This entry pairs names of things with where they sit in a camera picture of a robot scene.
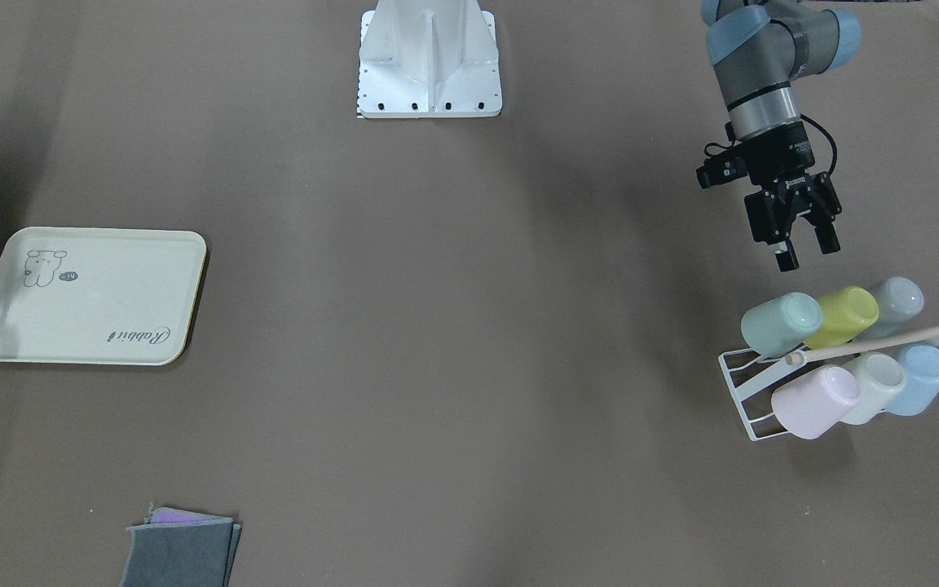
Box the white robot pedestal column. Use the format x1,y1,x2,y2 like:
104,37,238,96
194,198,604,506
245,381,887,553
355,1,503,119

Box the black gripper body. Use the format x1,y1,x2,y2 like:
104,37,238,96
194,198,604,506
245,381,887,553
733,121,815,193

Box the pink cup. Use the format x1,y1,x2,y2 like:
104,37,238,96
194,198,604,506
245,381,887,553
771,364,860,439

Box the green cup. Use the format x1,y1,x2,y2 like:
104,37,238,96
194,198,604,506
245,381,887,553
740,291,823,357

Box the white cup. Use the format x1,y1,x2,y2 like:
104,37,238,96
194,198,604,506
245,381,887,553
840,352,906,425

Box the light blue cup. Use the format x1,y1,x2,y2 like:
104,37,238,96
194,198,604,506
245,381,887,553
884,343,939,417

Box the grey folded cloth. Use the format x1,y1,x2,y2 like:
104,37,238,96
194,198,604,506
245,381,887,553
120,506,242,586

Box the yellow cup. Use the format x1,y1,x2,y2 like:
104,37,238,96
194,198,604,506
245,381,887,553
804,285,880,349

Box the white wire cup rack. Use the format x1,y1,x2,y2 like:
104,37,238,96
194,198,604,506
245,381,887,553
716,325,939,441

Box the cream rectangular tray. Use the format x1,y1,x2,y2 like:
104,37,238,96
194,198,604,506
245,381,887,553
0,227,208,367

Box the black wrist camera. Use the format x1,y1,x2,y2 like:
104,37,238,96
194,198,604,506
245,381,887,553
694,155,749,189

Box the grey cup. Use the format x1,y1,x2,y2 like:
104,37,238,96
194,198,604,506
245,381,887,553
853,276,925,342

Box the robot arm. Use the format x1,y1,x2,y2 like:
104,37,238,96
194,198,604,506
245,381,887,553
696,1,863,271

